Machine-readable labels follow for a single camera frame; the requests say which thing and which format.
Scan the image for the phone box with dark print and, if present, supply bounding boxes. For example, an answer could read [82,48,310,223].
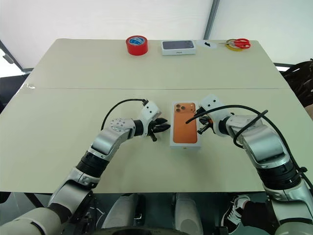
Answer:
[160,39,197,56]

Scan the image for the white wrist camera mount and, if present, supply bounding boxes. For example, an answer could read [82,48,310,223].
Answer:
[139,99,163,123]
[198,94,233,136]

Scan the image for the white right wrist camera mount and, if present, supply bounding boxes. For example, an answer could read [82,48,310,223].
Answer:
[198,94,233,136]

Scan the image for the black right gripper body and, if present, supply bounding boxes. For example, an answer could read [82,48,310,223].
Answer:
[202,116,217,134]

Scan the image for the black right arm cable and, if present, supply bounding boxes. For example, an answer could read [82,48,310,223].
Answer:
[185,104,308,188]

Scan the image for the black trouser leg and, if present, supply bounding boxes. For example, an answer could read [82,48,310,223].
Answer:
[241,200,280,228]

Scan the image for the black table leg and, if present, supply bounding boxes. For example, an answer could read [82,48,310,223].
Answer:
[23,192,47,209]

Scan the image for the yellow tape roll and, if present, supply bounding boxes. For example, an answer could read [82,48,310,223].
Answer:
[225,38,245,52]

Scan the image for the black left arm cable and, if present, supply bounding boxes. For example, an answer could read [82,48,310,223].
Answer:
[101,98,149,132]

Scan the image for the white phone box lid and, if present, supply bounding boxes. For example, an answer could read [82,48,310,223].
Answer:
[169,100,203,150]

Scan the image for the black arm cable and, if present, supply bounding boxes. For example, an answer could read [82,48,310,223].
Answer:
[101,98,149,132]
[185,104,308,188]

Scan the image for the red handled scissors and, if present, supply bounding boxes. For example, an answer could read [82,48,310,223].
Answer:
[218,38,252,49]

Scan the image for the dark chair beside table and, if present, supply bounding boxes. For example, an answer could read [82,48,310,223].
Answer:
[279,58,313,108]

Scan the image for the grey metal pole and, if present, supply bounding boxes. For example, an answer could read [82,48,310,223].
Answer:
[203,0,221,40]

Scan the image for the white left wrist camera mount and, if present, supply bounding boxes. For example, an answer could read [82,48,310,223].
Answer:
[139,99,163,123]

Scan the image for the black and white sneaker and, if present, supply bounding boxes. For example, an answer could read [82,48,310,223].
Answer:
[221,194,251,234]

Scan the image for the red tape roll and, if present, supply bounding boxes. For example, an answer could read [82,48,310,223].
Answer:
[126,35,150,57]

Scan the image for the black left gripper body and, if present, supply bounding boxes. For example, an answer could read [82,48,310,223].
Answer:
[144,119,159,142]

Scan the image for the grey window frame bar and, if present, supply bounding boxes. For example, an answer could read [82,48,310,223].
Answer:
[0,38,33,74]

